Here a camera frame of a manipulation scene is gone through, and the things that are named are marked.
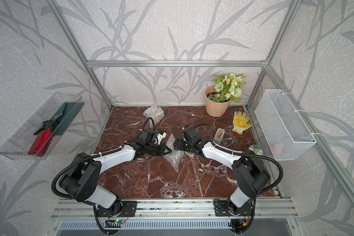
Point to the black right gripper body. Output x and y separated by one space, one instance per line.
182 145

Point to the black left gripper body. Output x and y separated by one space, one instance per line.
154 150

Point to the clear bubble wrap sheet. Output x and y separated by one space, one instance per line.
175 157
155 112

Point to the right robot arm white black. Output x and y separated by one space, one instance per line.
251 174

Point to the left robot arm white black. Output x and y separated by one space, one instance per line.
79 180

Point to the small grey tray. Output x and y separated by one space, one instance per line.
219 135

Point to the terracotta flower pot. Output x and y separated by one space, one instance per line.
215 109

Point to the yellow work glove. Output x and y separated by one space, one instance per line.
241 122

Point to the green white artificial flowers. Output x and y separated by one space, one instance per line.
228 87

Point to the green tape roll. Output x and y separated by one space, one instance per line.
256 149

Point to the green garden trowel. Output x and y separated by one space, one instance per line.
65 116

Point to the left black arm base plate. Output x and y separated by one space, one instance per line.
123 209

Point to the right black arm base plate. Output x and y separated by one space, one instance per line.
227 208

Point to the aluminium mounting rail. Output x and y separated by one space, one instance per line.
202 208

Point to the white wire mesh basket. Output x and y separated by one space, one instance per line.
287 135

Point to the red handled pruning shears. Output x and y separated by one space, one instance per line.
44 136

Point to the clear plastic wall bin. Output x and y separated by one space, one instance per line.
17 147

